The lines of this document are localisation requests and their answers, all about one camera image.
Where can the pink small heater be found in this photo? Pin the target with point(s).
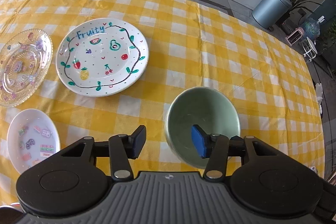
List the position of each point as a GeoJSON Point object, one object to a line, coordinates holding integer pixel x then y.
{"type": "Point", "coordinates": [295, 36]}

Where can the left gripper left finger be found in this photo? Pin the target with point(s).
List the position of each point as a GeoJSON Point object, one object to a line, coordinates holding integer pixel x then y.
{"type": "Point", "coordinates": [119, 149]}

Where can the small white sticker plate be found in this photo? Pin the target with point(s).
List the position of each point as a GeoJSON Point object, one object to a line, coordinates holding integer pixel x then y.
{"type": "Point", "coordinates": [31, 138]}

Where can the green ceramic bowl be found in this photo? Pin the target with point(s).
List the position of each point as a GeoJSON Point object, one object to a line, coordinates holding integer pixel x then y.
{"type": "Point", "coordinates": [206, 107]}

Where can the yellow checkered tablecloth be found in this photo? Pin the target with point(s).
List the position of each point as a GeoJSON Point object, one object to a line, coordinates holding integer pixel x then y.
{"type": "Point", "coordinates": [190, 45]}

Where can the grey metal trash bin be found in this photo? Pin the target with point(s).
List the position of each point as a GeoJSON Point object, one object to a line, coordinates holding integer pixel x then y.
{"type": "Point", "coordinates": [268, 12]}

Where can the clear glass patterned plate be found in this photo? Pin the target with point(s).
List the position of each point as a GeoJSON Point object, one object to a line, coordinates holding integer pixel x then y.
{"type": "Point", "coordinates": [25, 60]}

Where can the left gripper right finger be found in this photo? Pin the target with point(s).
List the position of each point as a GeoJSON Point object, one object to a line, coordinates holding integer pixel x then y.
{"type": "Point", "coordinates": [217, 149]}

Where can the white round stand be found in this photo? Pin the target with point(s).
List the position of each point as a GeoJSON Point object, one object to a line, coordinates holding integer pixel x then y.
{"type": "Point", "coordinates": [309, 49]}

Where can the water bottle with pump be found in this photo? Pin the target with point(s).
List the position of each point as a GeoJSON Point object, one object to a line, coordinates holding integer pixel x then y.
{"type": "Point", "coordinates": [311, 27]}

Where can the white Fruity painted plate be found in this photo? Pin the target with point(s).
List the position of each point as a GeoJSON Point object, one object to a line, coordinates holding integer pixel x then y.
{"type": "Point", "coordinates": [101, 57]}

